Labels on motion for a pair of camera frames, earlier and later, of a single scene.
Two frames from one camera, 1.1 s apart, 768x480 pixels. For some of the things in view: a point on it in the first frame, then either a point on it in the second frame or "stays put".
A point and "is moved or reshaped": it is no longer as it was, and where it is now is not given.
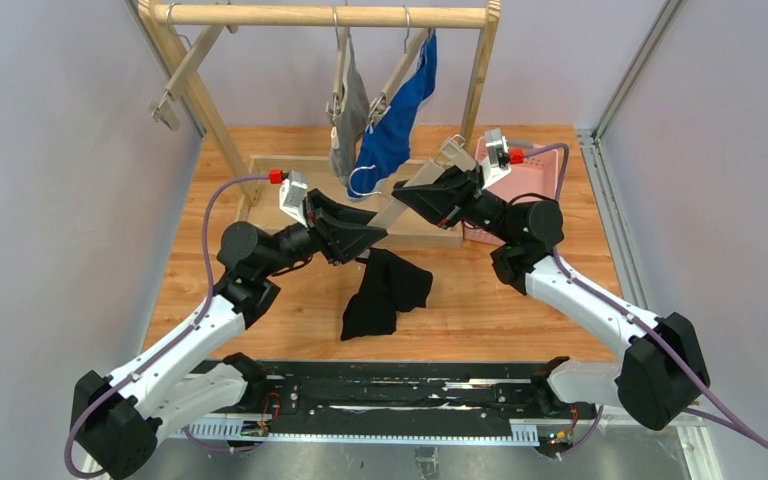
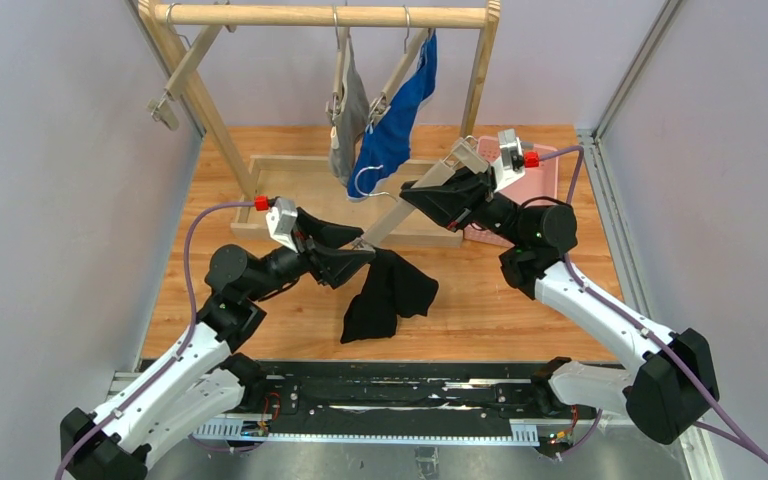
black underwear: x=389 y=285 stays put
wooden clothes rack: x=263 y=179 stays put
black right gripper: x=459 y=196 stays put
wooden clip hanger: x=452 y=156 is moved or reshaped
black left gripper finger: x=338 y=215 → x=328 y=233
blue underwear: x=383 y=148 stays put
